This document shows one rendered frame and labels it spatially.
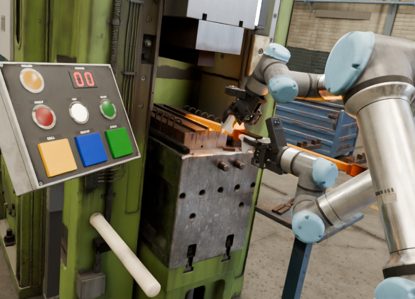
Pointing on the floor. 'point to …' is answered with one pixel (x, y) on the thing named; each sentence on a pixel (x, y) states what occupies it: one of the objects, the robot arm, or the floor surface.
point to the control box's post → (53, 239)
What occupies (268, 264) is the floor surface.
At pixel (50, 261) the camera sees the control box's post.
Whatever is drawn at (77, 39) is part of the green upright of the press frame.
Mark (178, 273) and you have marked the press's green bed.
